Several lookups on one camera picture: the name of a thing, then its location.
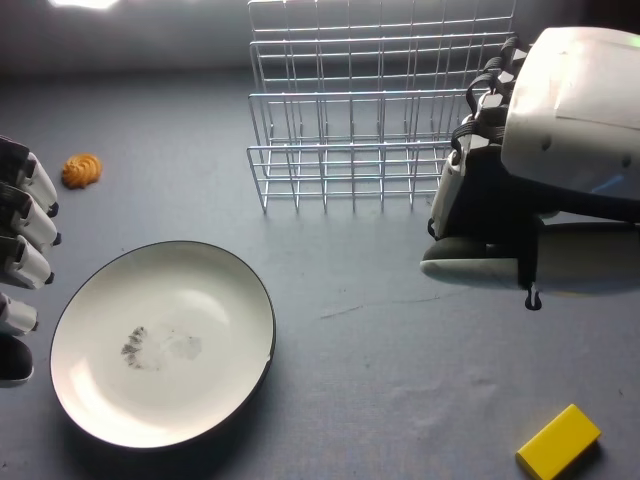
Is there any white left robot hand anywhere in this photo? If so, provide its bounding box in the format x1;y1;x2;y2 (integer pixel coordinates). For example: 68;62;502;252
0;134;64;389

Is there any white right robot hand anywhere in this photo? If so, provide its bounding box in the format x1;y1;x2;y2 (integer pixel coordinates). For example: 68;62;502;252
419;27;640;311

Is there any orange swirl cookie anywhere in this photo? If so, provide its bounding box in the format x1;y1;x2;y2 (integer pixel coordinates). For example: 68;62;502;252
61;152;104;190

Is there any yellow rectangular block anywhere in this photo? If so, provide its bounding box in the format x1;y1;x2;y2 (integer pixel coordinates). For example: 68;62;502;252
515;403;603;479

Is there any silver wire dish rack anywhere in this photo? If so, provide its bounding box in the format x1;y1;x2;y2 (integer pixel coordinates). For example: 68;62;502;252
247;0;521;215

